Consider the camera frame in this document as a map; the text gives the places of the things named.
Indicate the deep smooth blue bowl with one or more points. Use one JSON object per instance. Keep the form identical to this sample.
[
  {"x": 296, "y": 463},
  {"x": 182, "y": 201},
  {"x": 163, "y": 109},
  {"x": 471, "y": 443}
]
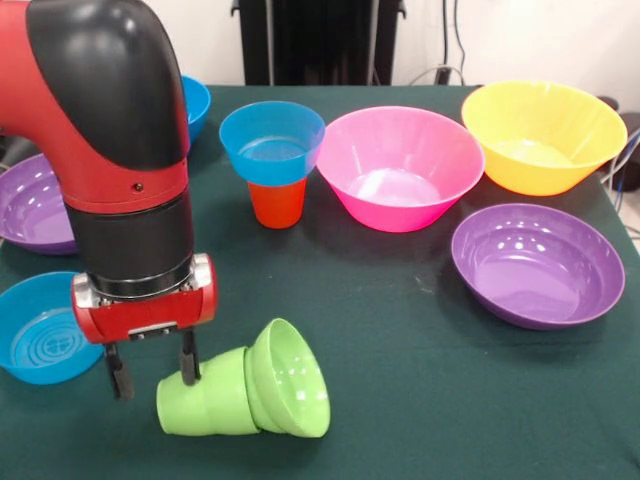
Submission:
[{"x": 197, "y": 107}]

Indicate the purple bowl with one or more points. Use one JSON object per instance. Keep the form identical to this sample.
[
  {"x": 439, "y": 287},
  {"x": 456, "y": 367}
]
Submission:
[
  {"x": 30, "y": 210},
  {"x": 535, "y": 270}
]

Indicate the orange cup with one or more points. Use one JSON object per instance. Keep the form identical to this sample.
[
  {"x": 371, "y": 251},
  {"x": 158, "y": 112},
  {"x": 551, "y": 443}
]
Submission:
[{"x": 277, "y": 205}]

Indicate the yellow-orange bowl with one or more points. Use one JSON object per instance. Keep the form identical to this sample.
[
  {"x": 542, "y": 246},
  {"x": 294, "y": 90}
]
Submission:
[{"x": 542, "y": 125}]

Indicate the dark green tablecloth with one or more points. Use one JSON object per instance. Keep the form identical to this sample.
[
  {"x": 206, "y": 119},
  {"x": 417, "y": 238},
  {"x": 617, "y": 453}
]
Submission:
[{"x": 450, "y": 400}]

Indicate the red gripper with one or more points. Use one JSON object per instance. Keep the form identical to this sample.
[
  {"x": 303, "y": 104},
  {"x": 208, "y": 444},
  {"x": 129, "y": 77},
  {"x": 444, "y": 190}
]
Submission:
[{"x": 145, "y": 317}]

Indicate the pink bowl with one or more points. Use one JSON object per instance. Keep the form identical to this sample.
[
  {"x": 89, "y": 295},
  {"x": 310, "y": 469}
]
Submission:
[{"x": 395, "y": 150}]

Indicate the small green bowl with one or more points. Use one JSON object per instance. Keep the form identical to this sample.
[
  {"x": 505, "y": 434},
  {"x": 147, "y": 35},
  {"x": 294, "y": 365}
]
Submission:
[{"x": 295, "y": 385}]

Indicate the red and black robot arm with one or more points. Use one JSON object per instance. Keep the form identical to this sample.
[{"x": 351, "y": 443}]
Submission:
[{"x": 100, "y": 125}]

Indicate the blue bowl with ringed bottom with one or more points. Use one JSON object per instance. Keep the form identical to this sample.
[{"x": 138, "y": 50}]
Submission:
[
  {"x": 35, "y": 345},
  {"x": 260, "y": 165}
]

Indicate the green cup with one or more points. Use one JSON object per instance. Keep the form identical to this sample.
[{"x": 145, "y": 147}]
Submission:
[{"x": 205, "y": 400}]

